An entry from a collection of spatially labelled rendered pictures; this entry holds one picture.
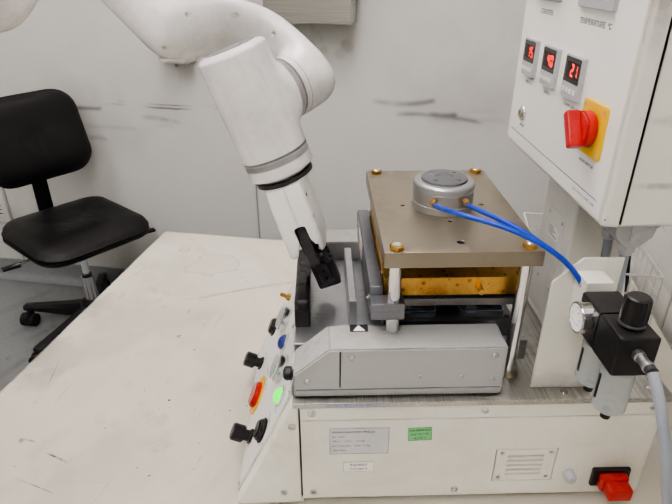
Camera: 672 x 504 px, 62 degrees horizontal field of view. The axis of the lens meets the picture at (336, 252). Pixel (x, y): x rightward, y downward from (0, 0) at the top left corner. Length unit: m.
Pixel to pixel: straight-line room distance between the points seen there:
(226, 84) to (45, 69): 2.02
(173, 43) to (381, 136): 1.53
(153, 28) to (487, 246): 0.47
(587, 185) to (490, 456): 0.36
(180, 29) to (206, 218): 1.82
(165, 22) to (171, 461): 0.60
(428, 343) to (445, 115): 1.58
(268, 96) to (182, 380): 0.55
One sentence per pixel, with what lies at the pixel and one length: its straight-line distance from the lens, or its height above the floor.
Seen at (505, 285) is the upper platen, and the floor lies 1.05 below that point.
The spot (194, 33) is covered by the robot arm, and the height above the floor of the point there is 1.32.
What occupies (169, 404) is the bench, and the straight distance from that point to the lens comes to 0.99.
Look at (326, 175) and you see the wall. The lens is 2.29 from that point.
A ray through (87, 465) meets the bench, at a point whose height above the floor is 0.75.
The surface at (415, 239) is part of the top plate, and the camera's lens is 0.66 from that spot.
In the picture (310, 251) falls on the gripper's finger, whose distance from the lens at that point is 0.71.
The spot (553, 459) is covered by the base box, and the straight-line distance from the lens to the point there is 0.82.
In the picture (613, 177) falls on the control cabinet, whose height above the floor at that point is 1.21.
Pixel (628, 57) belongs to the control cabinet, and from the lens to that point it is 0.61.
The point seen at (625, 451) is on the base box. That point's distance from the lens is 0.85.
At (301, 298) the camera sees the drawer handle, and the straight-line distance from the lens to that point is 0.73.
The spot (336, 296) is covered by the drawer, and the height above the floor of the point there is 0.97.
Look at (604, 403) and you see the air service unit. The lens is 0.64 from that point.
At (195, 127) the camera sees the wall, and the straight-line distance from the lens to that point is 2.39.
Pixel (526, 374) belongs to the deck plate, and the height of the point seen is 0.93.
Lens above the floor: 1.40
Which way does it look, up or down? 28 degrees down
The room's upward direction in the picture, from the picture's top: straight up
